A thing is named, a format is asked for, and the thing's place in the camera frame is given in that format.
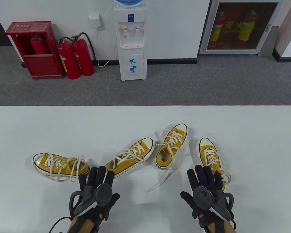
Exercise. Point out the person's right hand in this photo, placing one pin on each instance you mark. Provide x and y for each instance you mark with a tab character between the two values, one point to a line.
201	177

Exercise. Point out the person's left hand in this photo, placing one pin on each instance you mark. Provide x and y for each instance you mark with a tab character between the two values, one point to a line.
100	174

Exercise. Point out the yellow shoe with white laces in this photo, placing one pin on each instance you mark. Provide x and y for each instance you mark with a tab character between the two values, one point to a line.
160	162
68	170
203	151
126	168

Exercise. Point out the person's left forearm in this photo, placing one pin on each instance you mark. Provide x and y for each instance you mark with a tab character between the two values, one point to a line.
78	224

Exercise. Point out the person's right forearm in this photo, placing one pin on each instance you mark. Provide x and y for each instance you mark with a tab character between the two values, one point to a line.
213	228

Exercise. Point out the gray tracking controller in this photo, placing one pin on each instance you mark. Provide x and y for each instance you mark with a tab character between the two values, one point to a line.
103	194
203	196

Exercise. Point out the red fire extinguisher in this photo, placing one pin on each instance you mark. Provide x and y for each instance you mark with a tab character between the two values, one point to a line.
38	47
83	58
70	63

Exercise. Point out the red extinguisher floor cabinet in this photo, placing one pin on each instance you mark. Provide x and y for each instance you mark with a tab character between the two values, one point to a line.
41	66

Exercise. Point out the white water dispenser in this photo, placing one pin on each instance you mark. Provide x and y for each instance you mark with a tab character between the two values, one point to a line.
132	43

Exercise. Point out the red extinguisher behind glass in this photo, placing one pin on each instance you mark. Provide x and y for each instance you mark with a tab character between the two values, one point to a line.
218	29
247	29

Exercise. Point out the gray metal panel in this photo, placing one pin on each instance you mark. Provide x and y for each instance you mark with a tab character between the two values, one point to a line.
269	43

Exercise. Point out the white wall box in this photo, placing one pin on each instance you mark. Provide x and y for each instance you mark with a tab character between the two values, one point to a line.
94	20

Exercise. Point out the glass door wall cabinet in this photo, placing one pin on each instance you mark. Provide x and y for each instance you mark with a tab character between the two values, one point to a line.
242	26

